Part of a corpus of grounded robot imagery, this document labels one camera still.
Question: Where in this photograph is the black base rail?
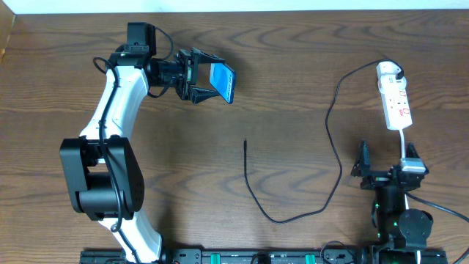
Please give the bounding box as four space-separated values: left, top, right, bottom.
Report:
78 248 448 264

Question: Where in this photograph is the blue Galaxy smartphone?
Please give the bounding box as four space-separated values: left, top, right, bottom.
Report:
210 63 237 104

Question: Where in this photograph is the white charger plug adapter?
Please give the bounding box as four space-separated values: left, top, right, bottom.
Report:
378 70 407 94

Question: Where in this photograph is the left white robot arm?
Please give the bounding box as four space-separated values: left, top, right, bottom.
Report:
59 22 237 263

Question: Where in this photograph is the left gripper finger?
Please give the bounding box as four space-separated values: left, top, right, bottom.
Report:
191 47 225 66
188 87 220 103

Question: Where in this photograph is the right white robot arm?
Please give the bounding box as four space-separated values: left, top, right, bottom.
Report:
351 141 433 263

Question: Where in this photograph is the black charger cable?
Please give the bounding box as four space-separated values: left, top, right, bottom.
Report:
243 58 405 224

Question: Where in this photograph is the white power strip cord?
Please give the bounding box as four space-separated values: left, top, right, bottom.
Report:
397 128 422 264

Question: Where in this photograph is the white power strip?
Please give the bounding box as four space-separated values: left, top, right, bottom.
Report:
376 61 413 131

